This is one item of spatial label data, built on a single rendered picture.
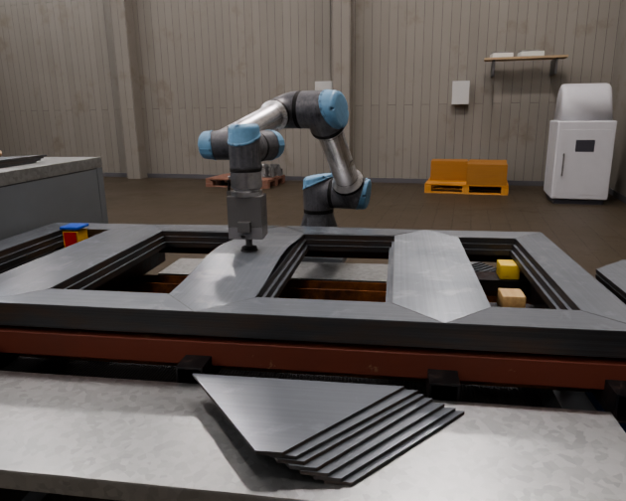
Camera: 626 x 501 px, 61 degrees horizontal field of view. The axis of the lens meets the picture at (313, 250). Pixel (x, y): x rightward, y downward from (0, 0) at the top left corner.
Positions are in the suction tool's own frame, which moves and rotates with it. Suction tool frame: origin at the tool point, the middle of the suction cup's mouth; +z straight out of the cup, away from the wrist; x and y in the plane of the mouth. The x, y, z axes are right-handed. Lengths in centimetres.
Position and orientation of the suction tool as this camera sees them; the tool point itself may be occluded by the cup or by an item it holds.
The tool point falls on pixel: (249, 254)
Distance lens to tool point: 133.4
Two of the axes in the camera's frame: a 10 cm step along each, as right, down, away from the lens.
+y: 9.9, 0.2, -1.2
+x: 1.2, -2.6, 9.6
